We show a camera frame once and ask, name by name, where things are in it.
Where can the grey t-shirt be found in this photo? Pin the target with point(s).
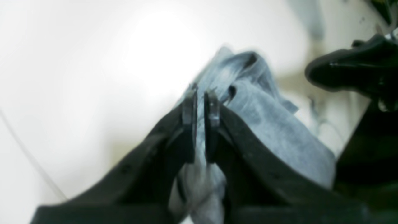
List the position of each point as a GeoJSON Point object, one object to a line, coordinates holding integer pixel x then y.
{"type": "Point", "coordinates": [244, 84]}

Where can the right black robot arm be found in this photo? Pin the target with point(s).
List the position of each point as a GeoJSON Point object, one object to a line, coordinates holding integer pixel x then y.
{"type": "Point", "coordinates": [367, 168]}

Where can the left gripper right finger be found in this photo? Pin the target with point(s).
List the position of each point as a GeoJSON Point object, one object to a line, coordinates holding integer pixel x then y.
{"type": "Point", "coordinates": [262, 189]}

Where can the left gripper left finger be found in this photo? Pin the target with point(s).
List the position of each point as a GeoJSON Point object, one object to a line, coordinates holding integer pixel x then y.
{"type": "Point", "coordinates": [137, 190]}

